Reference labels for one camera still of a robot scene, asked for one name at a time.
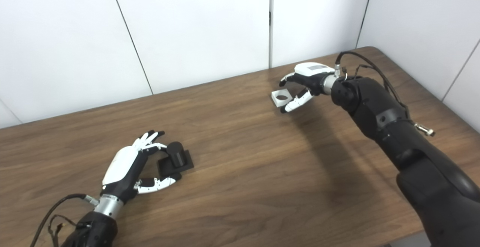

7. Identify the white square piece with hole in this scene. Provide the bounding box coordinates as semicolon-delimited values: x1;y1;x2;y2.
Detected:
271;88;294;108

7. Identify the right thin black wrist wire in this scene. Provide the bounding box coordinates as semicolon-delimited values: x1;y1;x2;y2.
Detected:
354;64;411;118

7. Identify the black peg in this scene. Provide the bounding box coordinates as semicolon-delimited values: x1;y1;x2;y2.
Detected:
157;141;195;178

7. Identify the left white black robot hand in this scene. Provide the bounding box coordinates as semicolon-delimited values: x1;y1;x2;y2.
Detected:
100;130;182;202

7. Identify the thin black wrist wire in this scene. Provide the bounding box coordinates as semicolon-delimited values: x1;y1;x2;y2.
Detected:
354;64;411;118
47;214;81;247

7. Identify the left thin black wrist wire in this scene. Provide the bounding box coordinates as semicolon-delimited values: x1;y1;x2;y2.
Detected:
47;214;81;247

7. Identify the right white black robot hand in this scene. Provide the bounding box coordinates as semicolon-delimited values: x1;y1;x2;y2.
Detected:
279;63;335;114

